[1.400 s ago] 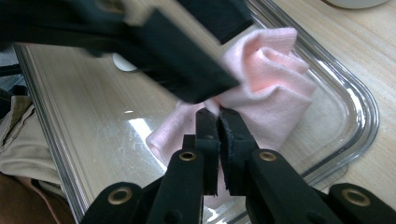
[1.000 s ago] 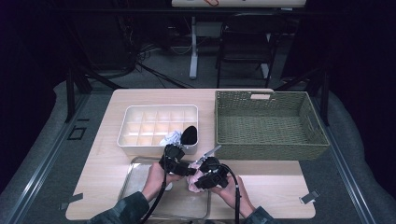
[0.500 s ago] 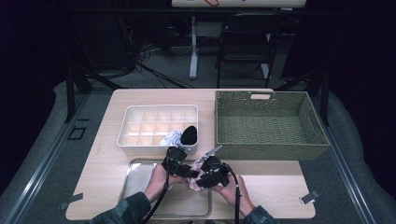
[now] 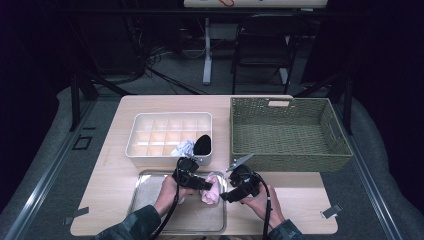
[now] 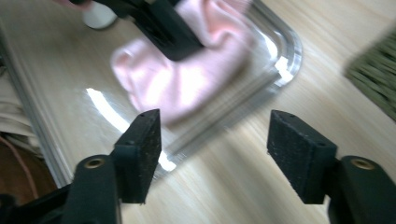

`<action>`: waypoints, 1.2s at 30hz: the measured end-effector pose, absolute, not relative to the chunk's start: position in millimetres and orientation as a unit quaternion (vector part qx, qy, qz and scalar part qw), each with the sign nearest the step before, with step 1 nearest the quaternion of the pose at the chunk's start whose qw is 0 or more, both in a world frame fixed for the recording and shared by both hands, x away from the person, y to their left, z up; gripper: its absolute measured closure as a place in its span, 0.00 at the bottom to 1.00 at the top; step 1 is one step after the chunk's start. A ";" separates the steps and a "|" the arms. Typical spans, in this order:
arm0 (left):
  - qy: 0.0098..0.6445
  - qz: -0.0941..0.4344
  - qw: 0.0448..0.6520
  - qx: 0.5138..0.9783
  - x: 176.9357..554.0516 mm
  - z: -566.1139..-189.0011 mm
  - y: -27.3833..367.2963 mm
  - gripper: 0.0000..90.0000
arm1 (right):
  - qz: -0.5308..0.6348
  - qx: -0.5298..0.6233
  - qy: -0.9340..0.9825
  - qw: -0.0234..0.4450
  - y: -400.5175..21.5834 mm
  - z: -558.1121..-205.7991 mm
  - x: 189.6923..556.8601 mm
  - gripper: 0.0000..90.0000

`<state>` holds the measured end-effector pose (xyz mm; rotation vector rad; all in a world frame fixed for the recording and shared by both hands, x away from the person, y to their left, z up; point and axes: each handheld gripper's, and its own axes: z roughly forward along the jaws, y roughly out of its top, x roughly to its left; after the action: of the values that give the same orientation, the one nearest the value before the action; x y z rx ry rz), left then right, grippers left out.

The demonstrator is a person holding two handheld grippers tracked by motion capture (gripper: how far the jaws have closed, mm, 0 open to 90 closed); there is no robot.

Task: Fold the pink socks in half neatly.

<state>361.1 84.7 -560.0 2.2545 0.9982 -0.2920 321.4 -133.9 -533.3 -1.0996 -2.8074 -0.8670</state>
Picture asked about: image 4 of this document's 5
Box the black floor cables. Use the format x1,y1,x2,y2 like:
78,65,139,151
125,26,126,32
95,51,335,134
126,19,201,96

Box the pink sock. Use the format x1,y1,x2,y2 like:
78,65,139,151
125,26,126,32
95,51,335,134
199,171,223,205

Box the grey floor tape strip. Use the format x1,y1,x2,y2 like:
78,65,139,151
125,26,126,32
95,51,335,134
63,206,90,226

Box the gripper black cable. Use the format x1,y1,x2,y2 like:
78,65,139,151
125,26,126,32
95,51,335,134
253,173,273,240
149,159,181,240

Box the green woven basket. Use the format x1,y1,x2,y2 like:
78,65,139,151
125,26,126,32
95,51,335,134
229,96,354,173

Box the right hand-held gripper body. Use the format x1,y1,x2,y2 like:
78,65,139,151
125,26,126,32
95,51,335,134
225,153,263,198

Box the white desk leg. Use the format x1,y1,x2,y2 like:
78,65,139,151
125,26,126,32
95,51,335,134
279,34,290,85
202,17,214,86

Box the white sock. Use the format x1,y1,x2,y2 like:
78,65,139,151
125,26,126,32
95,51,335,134
170,139,196,158

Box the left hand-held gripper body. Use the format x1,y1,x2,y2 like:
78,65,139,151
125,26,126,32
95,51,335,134
172,156,201,189

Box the black sock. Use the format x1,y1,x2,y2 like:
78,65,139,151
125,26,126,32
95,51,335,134
192,134,213,157

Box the white compartment storage box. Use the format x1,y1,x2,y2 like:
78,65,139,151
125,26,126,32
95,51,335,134
124,111,214,168

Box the light desk top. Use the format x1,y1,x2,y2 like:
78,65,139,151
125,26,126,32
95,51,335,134
183,0,330,9

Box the person's left hand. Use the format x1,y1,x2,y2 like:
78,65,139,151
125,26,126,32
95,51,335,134
153,174,198,218

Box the aluminium floor rail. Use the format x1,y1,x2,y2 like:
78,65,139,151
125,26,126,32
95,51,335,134
3,99,98,240
333,103,404,240

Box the person's right hand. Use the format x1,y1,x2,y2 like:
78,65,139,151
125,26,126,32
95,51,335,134
240,184,286,229

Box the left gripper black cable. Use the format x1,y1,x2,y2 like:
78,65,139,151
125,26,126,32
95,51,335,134
149,159,181,240

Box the black metal stand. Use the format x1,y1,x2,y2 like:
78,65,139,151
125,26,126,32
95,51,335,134
294,71,354,136
69,66,134,133

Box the clear plastic box lid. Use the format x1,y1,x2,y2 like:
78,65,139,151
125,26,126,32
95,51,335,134
128,169,229,235

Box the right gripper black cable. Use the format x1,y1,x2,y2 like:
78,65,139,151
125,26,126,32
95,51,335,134
253,173,273,240

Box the black folding chair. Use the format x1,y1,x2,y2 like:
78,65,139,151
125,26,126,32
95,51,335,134
230,13,309,95

